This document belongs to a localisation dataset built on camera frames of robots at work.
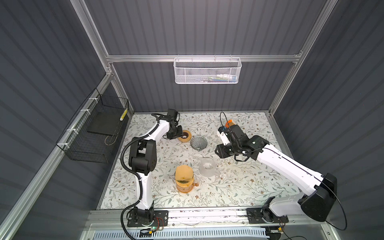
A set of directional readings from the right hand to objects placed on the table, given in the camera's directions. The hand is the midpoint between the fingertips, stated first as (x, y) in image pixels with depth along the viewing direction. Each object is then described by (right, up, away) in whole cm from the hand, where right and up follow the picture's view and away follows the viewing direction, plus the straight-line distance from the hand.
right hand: (219, 151), depth 77 cm
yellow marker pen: (-53, +20, +5) cm, 56 cm away
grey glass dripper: (-10, +2, +20) cm, 23 cm away
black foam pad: (-59, +15, 0) cm, 61 cm away
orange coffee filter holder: (+11, +16, +24) cm, 31 cm away
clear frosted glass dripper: (-5, -12, +13) cm, 19 cm away
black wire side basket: (-64, +10, -4) cm, 65 cm away
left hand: (-23, +7, +22) cm, 32 cm away
